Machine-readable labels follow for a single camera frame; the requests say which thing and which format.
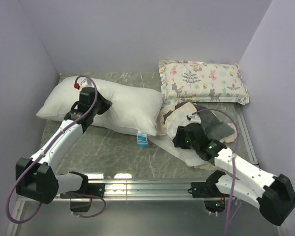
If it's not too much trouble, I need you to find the grey and cream ruffled pillowcase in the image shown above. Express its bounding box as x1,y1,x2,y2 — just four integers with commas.
148,101,237,170

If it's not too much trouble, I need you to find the white pillow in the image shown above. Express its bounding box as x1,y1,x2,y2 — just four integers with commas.
36,76,163,136

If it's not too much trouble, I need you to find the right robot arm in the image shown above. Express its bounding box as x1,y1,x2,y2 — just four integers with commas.
173,123,295,226

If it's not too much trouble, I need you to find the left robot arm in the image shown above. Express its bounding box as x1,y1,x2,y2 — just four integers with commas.
15,87,112,204

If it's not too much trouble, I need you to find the blue white pillow label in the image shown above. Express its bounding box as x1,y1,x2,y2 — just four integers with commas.
137,131,148,147

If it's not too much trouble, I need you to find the animal print pillow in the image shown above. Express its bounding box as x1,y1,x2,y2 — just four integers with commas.
158,60,250,105

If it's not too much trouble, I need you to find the right base electronics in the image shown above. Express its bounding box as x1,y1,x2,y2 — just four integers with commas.
204,200,228,215

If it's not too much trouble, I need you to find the black left base box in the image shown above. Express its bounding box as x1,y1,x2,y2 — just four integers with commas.
69,199,91,212

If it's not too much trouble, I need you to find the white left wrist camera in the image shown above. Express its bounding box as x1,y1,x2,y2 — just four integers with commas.
74,78,92,90

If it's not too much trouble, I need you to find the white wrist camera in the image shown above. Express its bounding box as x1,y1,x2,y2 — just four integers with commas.
185,114,202,125
74,78,92,90

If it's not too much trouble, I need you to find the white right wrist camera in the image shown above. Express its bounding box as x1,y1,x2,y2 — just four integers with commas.
185,114,202,125

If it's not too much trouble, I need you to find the aluminium mounting rail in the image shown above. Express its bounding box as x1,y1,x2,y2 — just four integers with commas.
16,104,278,203

